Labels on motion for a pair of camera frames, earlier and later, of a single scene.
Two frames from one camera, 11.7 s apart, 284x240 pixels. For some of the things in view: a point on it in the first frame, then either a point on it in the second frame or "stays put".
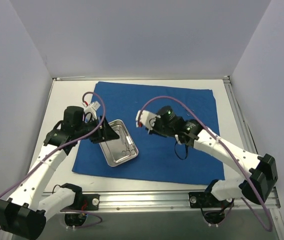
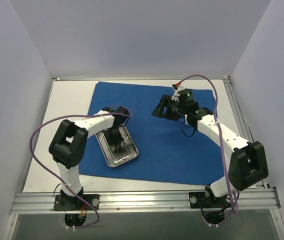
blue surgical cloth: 160,155 stays put
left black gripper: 102,130 to 116,143
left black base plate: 86,202 stays put
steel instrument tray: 120,150 stays put
